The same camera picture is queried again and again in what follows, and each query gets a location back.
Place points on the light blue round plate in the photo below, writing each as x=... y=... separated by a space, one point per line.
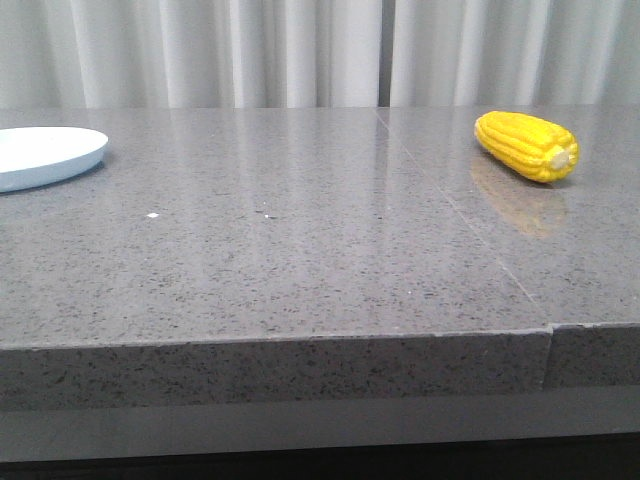
x=36 y=156

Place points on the yellow plastic corn cob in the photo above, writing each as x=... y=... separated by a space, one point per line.
x=535 y=148

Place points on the white curtain left panel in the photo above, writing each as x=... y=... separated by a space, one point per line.
x=174 y=54

